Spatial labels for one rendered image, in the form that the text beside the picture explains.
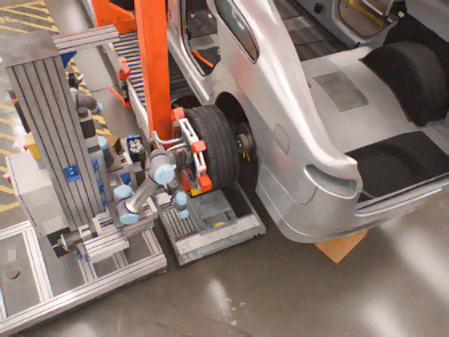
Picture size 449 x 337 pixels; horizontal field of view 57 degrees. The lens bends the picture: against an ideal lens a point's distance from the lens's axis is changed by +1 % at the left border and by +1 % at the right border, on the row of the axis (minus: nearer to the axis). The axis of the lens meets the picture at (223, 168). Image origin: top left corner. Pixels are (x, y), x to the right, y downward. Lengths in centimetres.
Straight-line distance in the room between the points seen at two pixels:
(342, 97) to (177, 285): 208
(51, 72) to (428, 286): 333
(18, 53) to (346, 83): 261
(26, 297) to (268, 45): 247
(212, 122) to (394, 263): 209
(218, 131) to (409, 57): 171
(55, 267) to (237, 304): 145
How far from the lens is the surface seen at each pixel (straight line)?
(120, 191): 276
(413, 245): 420
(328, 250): 385
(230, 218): 366
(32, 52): 222
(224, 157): 294
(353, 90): 374
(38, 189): 267
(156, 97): 322
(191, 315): 343
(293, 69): 252
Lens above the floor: 321
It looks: 49 degrees down
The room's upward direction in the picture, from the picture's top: 5 degrees clockwise
